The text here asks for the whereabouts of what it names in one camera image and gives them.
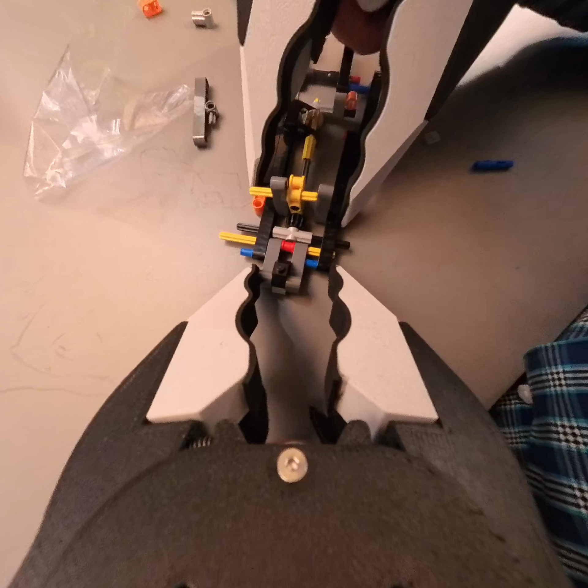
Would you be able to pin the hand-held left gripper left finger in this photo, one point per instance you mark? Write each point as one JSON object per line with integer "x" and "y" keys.
{"x": 202, "y": 367}

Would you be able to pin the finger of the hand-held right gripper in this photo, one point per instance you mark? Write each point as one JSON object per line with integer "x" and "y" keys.
{"x": 266, "y": 69}
{"x": 413, "y": 92}

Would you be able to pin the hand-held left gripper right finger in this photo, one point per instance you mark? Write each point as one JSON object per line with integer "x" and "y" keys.
{"x": 386, "y": 367}

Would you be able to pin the black lego drive shaft assembly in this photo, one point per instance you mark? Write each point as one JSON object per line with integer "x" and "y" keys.
{"x": 294, "y": 188}

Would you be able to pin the small dark grey lego connector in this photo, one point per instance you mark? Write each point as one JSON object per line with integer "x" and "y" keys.
{"x": 212, "y": 110}

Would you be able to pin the light grey lego connector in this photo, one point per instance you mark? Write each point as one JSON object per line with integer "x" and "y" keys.
{"x": 202, "y": 18}

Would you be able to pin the grey lego beam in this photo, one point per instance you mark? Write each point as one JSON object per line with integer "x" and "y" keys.
{"x": 200, "y": 119}

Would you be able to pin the blue lego pin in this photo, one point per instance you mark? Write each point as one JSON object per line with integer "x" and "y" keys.
{"x": 491, "y": 165}

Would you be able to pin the orange lego connector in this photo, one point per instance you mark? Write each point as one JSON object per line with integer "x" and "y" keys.
{"x": 154, "y": 8}

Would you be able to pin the person's right hand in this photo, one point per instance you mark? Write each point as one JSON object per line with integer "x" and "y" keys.
{"x": 360, "y": 30}

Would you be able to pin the blue plaid shirt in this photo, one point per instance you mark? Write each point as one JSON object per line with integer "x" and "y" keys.
{"x": 560, "y": 413}

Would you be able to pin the clear plastic bag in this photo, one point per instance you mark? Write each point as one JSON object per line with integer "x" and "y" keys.
{"x": 82, "y": 138}

